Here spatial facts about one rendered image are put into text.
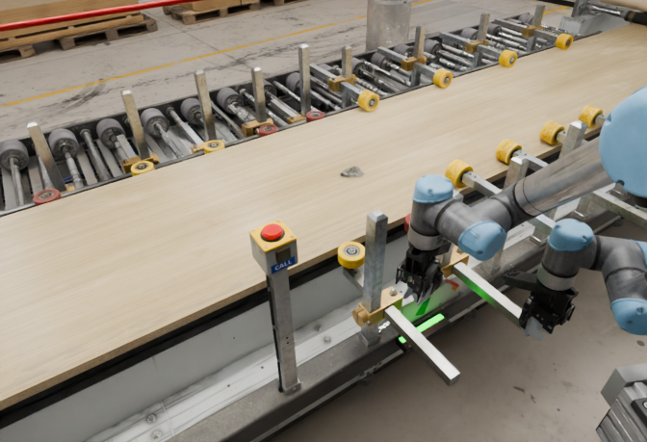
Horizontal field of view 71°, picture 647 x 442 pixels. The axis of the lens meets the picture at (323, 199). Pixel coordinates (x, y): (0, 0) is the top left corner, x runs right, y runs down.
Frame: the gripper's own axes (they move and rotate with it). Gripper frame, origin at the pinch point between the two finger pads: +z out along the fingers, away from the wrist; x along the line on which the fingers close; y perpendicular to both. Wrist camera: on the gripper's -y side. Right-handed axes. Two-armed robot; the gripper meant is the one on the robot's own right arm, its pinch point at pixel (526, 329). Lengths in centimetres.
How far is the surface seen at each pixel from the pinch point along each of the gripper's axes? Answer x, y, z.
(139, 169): -64, -121, -10
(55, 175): -90, -134, -10
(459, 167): 24, -48, -16
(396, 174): 11, -65, -9
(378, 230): -29.6, -24.8, -30.1
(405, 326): -25.3, -17.1, -1.3
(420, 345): -26.0, -11.0, -1.2
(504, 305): -1.3, -6.7, -3.7
